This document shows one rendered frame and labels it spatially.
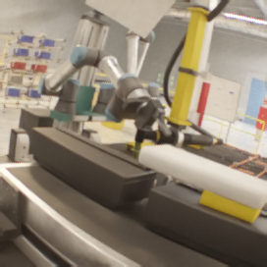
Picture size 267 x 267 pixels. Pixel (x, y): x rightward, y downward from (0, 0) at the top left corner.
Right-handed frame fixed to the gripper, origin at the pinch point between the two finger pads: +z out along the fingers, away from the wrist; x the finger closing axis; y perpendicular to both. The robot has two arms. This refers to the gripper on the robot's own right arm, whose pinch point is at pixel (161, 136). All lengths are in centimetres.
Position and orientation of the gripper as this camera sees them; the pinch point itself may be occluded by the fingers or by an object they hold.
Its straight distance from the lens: 118.8
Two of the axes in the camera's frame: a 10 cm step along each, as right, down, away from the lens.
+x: -4.9, 6.9, 5.3
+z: 3.9, 7.2, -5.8
